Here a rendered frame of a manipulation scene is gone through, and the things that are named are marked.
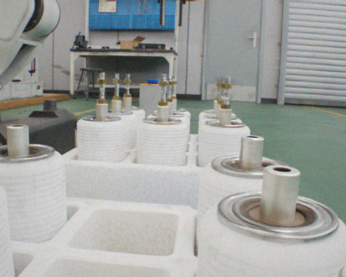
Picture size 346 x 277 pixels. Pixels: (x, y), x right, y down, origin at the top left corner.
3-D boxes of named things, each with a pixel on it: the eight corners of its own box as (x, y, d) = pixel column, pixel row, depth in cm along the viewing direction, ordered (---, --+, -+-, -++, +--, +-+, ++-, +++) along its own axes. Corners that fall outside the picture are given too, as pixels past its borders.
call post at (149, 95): (137, 184, 105) (139, 85, 100) (140, 178, 112) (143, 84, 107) (160, 186, 105) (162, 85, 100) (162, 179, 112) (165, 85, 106)
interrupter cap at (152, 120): (147, 126, 59) (147, 122, 59) (138, 120, 66) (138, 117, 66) (188, 126, 61) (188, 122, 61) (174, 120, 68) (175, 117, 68)
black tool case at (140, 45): (138, 51, 535) (139, 44, 533) (164, 52, 538) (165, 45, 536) (137, 49, 502) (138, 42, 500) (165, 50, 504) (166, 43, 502)
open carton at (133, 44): (123, 52, 553) (124, 38, 549) (145, 52, 540) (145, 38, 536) (115, 50, 525) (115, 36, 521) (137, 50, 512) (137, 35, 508)
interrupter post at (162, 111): (157, 124, 62) (158, 106, 62) (154, 122, 64) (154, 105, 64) (170, 124, 63) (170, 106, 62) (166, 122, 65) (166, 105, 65)
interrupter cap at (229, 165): (211, 180, 29) (212, 172, 29) (209, 159, 36) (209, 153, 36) (299, 184, 28) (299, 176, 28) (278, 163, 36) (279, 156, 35)
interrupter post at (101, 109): (101, 122, 63) (101, 104, 62) (93, 120, 64) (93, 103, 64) (110, 120, 65) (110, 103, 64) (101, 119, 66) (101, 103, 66)
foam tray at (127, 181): (54, 251, 62) (48, 161, 59) (106, 188, 100) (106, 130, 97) (259, 268, 59) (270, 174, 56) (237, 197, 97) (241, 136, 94)
